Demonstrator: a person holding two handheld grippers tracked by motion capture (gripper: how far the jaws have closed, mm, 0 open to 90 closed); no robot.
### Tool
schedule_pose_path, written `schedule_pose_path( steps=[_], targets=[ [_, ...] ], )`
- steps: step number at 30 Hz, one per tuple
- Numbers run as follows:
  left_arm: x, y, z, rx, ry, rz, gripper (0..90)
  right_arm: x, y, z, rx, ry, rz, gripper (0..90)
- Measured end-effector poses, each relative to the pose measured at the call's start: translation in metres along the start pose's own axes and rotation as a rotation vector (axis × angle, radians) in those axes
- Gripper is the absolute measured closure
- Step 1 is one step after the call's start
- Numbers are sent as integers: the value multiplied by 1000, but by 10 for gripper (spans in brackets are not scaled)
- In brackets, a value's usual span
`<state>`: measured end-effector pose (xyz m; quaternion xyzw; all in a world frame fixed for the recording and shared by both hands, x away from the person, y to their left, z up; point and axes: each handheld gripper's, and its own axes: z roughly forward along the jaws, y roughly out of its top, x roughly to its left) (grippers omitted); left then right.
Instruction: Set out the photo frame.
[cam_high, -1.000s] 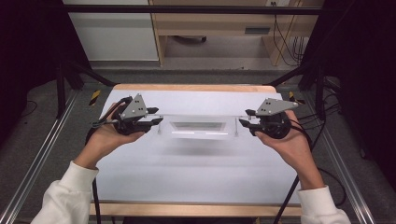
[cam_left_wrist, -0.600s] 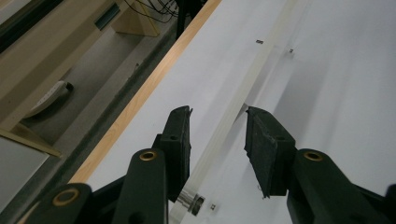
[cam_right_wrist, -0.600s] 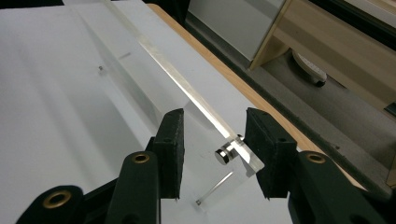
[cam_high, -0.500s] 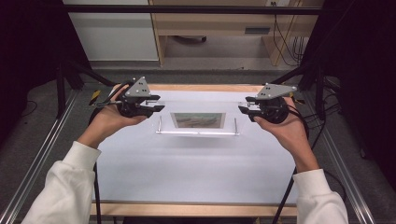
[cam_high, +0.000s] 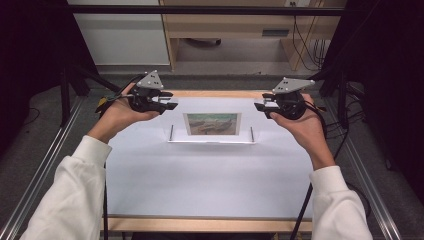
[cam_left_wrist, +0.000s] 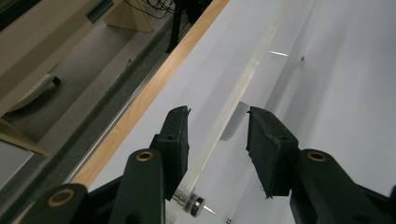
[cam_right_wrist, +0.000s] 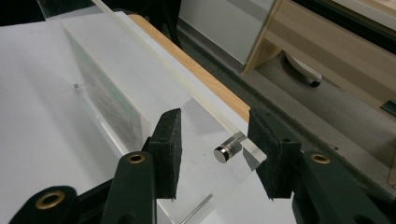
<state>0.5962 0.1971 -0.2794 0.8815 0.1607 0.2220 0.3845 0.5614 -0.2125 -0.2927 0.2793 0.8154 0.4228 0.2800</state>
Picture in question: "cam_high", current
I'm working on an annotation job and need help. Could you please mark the light wooden desk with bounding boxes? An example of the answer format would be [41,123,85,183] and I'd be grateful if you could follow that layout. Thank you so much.
[159,0,348,72]

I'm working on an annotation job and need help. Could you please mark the aluminium floor rail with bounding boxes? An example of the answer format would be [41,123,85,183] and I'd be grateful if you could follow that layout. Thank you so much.
[0,95,85,240]
[323,97,403,240]

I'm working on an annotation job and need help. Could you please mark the hanging cables under desk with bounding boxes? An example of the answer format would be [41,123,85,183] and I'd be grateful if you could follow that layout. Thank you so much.
[289,1,331,72]

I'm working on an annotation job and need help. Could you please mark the black metal stand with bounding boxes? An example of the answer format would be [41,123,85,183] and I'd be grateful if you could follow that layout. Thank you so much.
[308,64,352,130]
[59,62,125,128]

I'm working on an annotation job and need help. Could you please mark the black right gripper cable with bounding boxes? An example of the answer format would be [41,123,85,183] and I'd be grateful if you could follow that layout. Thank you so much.
[288,99,331,240]

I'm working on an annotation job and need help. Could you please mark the black looped floor cable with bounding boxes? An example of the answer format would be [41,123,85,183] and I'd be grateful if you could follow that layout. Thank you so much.
[333,126,372,219]

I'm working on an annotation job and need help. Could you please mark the person's left hand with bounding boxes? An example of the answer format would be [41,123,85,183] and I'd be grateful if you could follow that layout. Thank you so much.
[86,82,161,145]

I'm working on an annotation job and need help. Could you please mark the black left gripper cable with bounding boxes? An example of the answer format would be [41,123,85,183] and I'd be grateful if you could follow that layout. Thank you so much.
[95,74,146,240]

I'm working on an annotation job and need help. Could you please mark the painting print card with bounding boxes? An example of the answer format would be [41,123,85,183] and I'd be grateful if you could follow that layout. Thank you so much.
[182,112,242,137]

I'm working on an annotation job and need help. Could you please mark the black curtain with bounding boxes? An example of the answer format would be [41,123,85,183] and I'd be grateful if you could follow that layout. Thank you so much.
[328,0,424,204]
[0,0,98,151]

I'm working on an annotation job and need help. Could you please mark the bundle of black floor cables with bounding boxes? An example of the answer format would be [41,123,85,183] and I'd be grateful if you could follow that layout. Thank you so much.
[321,84,367,140]

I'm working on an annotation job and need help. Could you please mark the thin black floor cable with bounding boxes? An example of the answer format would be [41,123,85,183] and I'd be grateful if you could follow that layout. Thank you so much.
[15,106,41,128]

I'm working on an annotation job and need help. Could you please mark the black horizontal frame bar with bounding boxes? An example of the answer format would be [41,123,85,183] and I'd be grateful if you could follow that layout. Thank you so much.
[66,4,348,17]

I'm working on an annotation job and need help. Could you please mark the person's right hand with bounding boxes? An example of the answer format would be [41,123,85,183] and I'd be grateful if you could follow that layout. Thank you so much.
[268,93,336,171]

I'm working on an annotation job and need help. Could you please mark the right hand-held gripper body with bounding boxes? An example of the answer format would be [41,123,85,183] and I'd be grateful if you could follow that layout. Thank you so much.
[271,77,316,121]

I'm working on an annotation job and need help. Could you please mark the white table mat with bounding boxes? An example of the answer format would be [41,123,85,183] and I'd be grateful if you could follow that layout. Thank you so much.
[105,96,315,220]

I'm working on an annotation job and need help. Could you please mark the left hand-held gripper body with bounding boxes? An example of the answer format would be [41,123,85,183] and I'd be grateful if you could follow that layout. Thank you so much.
[127,69,168,115]

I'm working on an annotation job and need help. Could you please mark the white cabinet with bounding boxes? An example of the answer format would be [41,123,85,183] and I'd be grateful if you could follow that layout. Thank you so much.
[67,0,171,66]

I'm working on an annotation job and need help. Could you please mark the clear acrylic photo frame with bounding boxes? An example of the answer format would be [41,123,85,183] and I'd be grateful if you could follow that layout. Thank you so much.
[152,95,280,145]

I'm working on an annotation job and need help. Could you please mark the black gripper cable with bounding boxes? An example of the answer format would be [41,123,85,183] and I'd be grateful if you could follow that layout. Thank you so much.
[95,74,146,240]
[288,99,331,240]

